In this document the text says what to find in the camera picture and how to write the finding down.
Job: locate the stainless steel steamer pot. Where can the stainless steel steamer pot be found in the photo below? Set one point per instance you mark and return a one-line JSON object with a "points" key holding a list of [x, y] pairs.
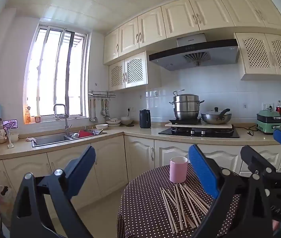
{"points": [[186, 109]]}

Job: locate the black electric kettle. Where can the black electric kettle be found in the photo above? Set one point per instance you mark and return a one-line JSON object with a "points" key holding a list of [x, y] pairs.
{"points": [[145, 120]]}

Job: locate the grey range hood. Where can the grey range hood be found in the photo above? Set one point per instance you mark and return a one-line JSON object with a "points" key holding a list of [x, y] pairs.
{"points": [[192, 54]]}

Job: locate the cream upper wall cabinet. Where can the cream upper wall cabinet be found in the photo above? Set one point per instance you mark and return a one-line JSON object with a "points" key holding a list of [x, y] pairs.
{"points": [[175, 17]]}

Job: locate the small white cup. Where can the small white cup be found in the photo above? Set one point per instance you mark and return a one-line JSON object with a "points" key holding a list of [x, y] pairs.
{"points": [[14, 137]]}

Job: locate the crumpled dish cloth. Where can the crumpled dish cloth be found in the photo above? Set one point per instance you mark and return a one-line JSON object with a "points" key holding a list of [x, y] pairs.
{"points": [[31, 139]]}

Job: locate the cream lattice-door wall cabinet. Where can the cream lattice-door wall cabinet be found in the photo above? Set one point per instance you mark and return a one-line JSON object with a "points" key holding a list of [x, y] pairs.
{"points": [[257, 52], [135, 72]]}

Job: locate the beige stone board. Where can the beige stone board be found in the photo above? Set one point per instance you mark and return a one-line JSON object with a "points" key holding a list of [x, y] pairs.
{"points": [[219, 127]]}

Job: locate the hanging steel utensil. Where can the hanging steel utensil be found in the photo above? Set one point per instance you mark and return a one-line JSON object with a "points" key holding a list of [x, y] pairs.
{"points": [[107, 115], [103, 111]]}

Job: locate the hanging steel ladle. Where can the hanging steel ladle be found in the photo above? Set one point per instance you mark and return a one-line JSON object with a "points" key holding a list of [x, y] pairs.
{"points": [[91, 119]]}

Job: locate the steel sink faucet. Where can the steel sink faucet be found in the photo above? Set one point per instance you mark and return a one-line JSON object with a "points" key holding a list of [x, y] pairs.
{"points": [[65, 119]]}

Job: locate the brown polka-dot tablecloth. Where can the brown polka-dot tablecloth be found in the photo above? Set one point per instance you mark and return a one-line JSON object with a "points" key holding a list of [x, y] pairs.
{"points": [[140, 203]]}

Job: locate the cream base cabinet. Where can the cream base cabinet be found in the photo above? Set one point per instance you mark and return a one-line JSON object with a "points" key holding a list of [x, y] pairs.
{"points": [[110, 163]]}

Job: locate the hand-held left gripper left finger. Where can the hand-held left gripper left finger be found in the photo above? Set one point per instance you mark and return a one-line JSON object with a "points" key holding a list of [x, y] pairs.
{"points": [[81, 168]]}

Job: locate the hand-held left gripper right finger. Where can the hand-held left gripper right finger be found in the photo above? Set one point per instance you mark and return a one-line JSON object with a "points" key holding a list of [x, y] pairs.
{"points": [[202, 168]]}

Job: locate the red plastic basin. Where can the red plastic basin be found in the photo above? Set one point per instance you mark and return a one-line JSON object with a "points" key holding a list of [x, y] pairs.
{"points": [[86, 134]]}

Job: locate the bunch of wooden chopsticks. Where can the bunch of wooden chopsticks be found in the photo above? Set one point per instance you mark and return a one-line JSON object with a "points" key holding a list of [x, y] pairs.
{"points": [[188, 207]]}

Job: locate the black induction cooker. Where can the black induction cooker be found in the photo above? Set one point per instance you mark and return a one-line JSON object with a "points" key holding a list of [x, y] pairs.
{"points": [[180, 122]]}

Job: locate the steel wall rack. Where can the steel wall rack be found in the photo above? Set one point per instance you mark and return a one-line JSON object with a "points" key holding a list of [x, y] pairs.
{"points": [[102, 94]]}

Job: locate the white bowl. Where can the white bowl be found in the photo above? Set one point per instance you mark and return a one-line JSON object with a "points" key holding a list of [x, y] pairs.
{"points": [[101, 126]]}

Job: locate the black glass gas hob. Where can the black glass gas hob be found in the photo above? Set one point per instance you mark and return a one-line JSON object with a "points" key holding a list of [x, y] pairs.
{"points": [[205, 134]]}

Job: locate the sliding kitchen window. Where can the sliding kitchen window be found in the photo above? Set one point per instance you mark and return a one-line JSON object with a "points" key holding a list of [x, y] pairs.
{"points": [[56, 74]]}

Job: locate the orange liquid bottle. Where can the orange liquid bottle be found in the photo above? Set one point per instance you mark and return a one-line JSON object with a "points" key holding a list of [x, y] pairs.
{"points": [[27, 116]]}

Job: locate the green electric cooker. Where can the green electric cooker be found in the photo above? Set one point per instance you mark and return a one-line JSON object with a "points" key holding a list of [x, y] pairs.
{"points": [[269, 125]]}

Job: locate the steel wok with lid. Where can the steel wok with lid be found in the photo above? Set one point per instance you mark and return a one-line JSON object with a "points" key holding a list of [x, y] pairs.
{"points": [[214, 119]]}

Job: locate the small steel bowl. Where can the small steel bowl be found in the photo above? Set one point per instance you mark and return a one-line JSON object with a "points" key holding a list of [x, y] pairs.
{"points": [[74, 135]]}

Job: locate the stainless steel sink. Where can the stainless steel sink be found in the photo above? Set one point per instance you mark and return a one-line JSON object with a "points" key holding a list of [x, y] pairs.
{"points": [[48, 140]]}

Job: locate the pink cup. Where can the pink cup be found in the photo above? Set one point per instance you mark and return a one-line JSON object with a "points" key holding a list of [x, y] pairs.
{"points": [[177, 171]]}

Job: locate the smartphone with lit screen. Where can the smartphone with lit screen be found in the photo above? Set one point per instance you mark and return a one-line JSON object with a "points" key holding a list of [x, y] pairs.
{"points": [[10, 123]]}

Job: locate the small red jar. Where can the small red jar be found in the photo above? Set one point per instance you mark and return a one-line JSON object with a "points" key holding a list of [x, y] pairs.
{"points": [[37, 119]]}

